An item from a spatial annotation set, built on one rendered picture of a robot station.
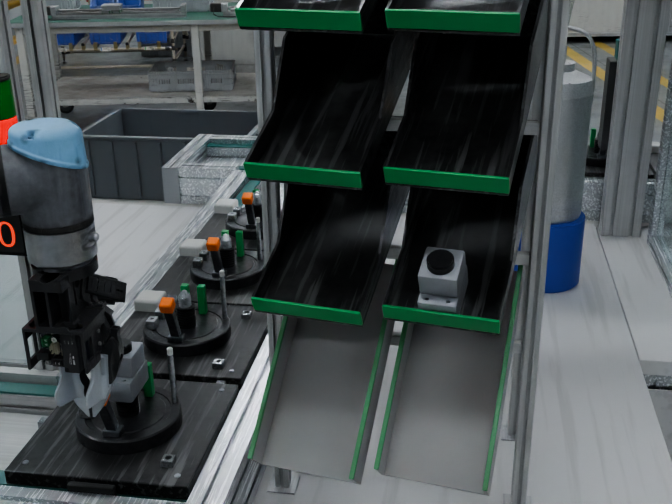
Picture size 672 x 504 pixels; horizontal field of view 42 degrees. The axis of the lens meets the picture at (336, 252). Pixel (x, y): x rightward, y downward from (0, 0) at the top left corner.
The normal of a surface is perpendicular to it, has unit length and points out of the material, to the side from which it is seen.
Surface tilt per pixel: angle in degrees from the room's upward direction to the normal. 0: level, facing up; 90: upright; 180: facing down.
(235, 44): 90
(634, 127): 90
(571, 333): 0
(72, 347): 90
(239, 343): 0
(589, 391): 0
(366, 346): 45
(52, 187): 90
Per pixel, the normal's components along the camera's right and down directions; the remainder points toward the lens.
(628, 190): -0.15, 0.38
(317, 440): -0.24, -0.39
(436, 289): -0.29, 0.73
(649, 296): -0.01, -0.92
